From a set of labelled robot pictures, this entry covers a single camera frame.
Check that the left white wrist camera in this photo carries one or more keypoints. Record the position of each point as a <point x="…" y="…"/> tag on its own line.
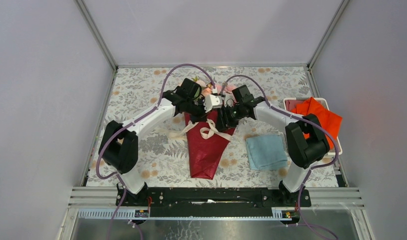
<point x="212" y="100"/>

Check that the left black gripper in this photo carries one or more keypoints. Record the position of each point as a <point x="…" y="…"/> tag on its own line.
<point x="199" y="117"/>

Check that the dark red wrapping paper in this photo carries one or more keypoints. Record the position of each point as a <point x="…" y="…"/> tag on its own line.
<point x="205" y="154"/>

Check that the aluminium front rail frame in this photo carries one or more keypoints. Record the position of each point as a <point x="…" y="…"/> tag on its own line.
<point x="99" y="202"/>

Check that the light blue folded cloth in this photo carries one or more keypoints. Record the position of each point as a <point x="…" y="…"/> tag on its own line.
<point x="266" y="152"/>

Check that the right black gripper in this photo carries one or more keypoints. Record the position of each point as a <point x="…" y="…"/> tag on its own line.
<point x="223" y="124"/>

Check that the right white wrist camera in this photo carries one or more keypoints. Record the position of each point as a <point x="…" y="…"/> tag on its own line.
<point x="229" y="100"/>

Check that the floral patterned table mat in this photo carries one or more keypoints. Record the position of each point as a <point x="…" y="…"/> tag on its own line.
<point x="163" y="160"/>

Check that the orange cloth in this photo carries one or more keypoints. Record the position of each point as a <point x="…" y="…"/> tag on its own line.
<point x="317" y="116"/>

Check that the pink fake flower bunch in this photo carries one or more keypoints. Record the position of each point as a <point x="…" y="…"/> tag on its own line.
<point x="228" y="88"/>

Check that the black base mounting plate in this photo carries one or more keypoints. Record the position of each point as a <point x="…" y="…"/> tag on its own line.
<point x="206" y="202"/>

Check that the cream ribbon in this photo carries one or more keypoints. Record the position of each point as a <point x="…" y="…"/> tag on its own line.
<point x="205" y="132"/>

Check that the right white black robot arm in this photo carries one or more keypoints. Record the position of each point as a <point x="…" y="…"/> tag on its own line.
<point x="306" y="139"/>

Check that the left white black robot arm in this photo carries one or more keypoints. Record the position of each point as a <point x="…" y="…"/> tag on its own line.
<point x="120" y="143"/>

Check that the white plastic basket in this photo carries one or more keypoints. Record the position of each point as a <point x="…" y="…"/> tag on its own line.
<point x="289" y="102"/>

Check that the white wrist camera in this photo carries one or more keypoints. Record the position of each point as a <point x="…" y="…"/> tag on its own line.
<point x="212" y="100"/>
<point x="229" y="100"/>

